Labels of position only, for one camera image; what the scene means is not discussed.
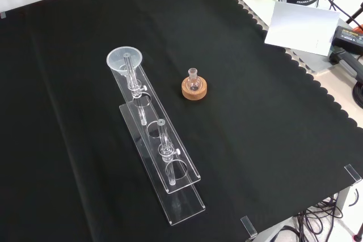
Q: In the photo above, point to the black power adapter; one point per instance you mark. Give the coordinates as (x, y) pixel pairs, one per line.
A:
(348, 38)

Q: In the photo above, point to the black tripod leg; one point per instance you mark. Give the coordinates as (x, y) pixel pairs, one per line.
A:
(354, 15)

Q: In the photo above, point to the clear acrylic funnel stand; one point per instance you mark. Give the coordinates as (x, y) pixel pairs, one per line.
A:
(175, 168)

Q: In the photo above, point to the translucent plastic funnel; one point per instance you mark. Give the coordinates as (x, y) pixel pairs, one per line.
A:
(133, 60)

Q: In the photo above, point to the black and grey clamp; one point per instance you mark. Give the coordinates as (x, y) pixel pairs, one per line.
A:
(347, 62)

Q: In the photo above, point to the small round-bottom glass flask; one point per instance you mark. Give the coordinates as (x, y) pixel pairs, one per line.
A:
(194, 82)

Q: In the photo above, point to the clear cloth clip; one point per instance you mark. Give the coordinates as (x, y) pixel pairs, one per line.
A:
(249, 226)
(353, 172)

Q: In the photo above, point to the black cloth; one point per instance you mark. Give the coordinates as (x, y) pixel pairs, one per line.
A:
(255, 111)

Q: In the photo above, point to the white card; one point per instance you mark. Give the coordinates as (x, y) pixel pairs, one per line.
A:
(300, 26)

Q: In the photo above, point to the grey bench leg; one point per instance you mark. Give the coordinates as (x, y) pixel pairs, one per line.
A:
(342, 202)

